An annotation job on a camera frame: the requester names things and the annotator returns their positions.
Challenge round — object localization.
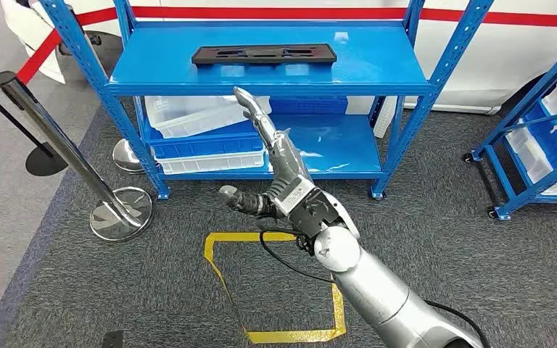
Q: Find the blue metal shelf rack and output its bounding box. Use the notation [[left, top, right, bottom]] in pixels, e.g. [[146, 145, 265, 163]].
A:
[[38, 0, 495, 201]]

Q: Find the yellow floor tape marking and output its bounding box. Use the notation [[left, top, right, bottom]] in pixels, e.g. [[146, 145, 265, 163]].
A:
[[203, 231, 347, 345]]

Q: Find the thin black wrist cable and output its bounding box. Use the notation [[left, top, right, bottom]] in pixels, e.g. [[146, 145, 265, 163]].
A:
[[258, 229, 337, 285]]

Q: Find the blue storage bin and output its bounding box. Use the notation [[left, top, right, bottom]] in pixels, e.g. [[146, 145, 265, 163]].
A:
[[522, 101, 557, 180]]

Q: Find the black robot foot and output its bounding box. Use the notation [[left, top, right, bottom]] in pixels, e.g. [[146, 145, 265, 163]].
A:
[[100, 330, 125, 348]]

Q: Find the red barrier belt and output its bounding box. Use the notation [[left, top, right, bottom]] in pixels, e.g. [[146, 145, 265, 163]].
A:
[[16, 5, 557, 86]]

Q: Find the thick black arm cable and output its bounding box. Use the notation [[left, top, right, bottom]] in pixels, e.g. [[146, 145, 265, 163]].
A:
[[424, 299, 494, 348]]

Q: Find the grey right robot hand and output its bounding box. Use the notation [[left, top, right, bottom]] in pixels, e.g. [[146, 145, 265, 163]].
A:
[[218, 86, 316, 220]]

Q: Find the white car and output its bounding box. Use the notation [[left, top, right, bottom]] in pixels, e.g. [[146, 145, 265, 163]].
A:
[[0, 0, 557, 116]]

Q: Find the black stanchion post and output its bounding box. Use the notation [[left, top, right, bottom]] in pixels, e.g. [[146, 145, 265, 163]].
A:
[[0, 75, 70, 178]]

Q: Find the black plastic car part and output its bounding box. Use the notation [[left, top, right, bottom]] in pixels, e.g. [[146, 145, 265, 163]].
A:
[[191, 43, 338, 66]]

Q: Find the blue metal rack on castors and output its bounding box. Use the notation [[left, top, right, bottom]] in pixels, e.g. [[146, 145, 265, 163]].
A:
[[463, 30, 557, 221]]

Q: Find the clear plastic bin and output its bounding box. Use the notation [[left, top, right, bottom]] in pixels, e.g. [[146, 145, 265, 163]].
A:
[[144, 95, 273, 140]]

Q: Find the white plastic bin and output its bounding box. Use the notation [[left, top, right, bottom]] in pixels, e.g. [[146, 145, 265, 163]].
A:
[[152, 149, 266, 175]]

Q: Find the blue plastic crate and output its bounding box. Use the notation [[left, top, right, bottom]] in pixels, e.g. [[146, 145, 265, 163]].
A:
[[268, 95, 350, 116]]

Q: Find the white perforated plastic crate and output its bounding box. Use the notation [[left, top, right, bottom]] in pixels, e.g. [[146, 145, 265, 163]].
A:
[[372, 96, 399, 140]]

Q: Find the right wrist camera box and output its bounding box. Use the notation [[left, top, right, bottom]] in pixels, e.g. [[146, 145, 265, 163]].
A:
[[277, 175, 354, 240]]

